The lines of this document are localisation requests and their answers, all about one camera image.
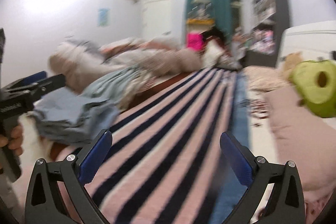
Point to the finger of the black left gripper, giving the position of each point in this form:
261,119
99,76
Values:
40,84

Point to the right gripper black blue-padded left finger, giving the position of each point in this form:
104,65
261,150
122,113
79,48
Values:
44,201

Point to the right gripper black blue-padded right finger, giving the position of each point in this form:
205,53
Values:
285,204

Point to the grey-blue fleece pants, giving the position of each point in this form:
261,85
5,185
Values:
67,118

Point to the person's left hand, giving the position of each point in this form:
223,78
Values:
16,140

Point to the pink knitted pillow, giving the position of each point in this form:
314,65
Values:
307,140

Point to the grey-green striped garment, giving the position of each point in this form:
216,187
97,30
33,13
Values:
121,86

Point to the beige crumpled duvet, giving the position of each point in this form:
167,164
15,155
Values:
83,62

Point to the striped pink navy blanket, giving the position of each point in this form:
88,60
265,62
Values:
165,164

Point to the green avocado plush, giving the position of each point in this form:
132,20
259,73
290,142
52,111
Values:
315,83

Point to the floral pillow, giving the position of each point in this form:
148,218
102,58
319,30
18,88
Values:
264,79

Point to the pink shopping bag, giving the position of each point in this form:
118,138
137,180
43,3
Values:
195,41

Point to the white cushion on chair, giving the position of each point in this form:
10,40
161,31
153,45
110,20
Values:
211,54

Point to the dark shelving unit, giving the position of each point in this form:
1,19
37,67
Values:
271,19

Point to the blue wall poster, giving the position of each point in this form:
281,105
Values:
103,17

